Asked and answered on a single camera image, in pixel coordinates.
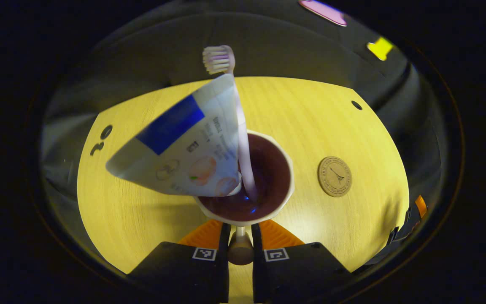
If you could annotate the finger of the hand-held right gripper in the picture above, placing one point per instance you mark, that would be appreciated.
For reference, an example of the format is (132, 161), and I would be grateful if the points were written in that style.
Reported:
(421, 206)

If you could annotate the round brown coaster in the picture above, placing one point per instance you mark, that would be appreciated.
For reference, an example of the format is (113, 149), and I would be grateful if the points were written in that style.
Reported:
(334, 176)

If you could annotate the beige cup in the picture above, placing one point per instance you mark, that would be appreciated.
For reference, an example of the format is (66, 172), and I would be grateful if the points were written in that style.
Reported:
(268, 169)

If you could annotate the black backdrop cloth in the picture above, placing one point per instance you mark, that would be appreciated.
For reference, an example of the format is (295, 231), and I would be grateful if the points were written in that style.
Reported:
(289, 46)

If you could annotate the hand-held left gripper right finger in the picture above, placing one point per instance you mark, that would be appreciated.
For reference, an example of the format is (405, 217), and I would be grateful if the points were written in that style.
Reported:
(256, 278)

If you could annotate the pink toothbrush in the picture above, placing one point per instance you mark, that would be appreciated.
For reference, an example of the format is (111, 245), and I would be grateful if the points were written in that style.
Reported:
(220, 59)

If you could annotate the round black desk grommet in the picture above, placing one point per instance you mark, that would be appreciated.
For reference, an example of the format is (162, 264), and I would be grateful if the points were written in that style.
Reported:
(356, 105)

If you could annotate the keyhole black desk grommet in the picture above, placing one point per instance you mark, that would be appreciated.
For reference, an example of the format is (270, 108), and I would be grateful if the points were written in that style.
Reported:
(101, 139)

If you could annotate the white toothpaste tube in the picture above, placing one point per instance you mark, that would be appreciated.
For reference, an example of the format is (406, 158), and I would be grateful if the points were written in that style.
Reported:
(184, 143)

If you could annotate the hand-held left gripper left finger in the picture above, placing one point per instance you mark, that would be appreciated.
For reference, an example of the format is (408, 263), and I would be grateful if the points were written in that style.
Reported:
(225, 278)

